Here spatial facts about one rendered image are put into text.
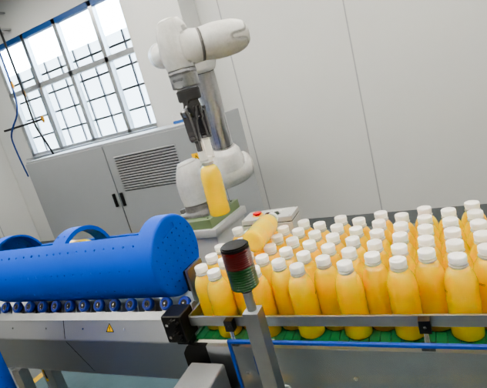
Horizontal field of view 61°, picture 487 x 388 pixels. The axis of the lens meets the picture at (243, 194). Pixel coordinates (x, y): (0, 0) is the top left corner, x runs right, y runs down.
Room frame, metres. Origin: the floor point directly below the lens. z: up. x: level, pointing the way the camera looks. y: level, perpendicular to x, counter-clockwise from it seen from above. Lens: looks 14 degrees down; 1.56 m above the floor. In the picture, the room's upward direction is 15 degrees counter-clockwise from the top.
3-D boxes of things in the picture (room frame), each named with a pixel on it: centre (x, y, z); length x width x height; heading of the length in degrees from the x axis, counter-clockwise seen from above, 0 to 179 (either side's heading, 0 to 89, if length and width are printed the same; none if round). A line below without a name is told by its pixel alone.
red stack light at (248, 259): (0.83, 0.05, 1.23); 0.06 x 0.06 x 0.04
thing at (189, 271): (1.32, 0.24, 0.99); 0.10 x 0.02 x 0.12; 154
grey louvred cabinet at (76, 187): (3.73, 0.92, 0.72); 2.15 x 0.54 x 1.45; 60
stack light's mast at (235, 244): (0.83, 0.05, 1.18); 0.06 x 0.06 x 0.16
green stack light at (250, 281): (0.83, 0.05, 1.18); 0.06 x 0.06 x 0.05
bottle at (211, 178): (1.36, 0.09, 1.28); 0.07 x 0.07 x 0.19
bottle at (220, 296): (1.10, 0.14, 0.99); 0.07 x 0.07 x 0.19
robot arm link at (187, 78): (1.35, 0.09, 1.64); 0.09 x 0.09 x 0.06
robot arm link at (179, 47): (1.35, 0.07, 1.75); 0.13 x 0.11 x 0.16; 101
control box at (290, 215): (1.49, -0.08, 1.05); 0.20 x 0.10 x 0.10; 64
